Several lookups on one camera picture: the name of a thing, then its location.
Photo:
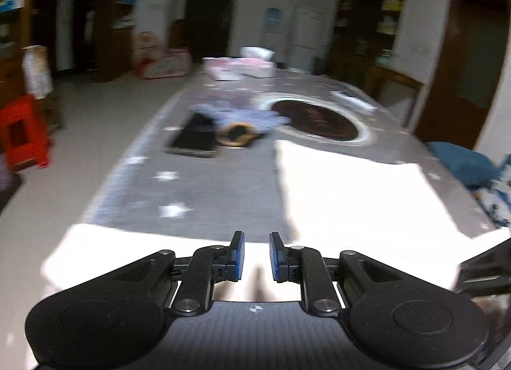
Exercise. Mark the wooden side table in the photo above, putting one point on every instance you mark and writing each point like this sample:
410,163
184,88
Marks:
393,82

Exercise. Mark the butterfly-print pillow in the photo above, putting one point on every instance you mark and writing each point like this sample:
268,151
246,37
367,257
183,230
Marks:
499,198

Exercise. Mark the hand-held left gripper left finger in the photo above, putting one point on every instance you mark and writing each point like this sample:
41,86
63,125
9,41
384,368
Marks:
238,255

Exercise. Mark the red plastic stool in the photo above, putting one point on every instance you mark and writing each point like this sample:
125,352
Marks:
24,134

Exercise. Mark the round black induction cooktop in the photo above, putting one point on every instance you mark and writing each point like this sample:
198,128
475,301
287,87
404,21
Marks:
315,118

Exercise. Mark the white remote control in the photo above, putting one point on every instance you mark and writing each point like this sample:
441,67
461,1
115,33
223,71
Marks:
353,100

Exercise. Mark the black flat wallet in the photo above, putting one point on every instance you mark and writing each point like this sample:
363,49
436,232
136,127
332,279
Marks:
193,136

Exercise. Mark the white tissue box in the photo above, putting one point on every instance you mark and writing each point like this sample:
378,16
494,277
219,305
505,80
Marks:
257,64

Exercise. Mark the brown round object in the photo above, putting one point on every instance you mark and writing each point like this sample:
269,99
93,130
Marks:
239,135

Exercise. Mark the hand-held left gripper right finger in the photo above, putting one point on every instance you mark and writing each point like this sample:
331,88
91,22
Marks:
274,256

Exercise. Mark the tall wooden bookshelf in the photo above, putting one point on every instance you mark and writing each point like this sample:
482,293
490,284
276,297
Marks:
119,19

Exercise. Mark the brown wooden door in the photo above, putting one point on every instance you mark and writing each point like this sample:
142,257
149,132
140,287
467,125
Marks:
467,66

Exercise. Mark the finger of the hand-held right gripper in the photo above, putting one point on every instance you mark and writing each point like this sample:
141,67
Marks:
491,270

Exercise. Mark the blue-grey knit glove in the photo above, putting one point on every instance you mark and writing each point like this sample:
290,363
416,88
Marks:
247,116

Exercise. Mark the dark wooden shelf cabinet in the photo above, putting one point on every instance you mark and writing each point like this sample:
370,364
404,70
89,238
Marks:
367,27

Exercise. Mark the small white tissue pack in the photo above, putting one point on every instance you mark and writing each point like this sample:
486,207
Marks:
219,66

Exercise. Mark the dark doorway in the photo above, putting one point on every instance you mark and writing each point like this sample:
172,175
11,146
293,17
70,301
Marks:
211,15

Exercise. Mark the white cloth garment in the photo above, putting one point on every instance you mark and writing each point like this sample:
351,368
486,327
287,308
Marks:
343,194

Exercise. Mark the blue wall poster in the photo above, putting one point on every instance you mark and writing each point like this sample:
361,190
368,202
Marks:
273,19

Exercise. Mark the white hanging bag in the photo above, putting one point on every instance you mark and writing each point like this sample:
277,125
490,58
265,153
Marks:
38,72

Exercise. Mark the red and white cardboard boxes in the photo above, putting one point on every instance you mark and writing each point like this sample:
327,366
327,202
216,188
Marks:
159,58

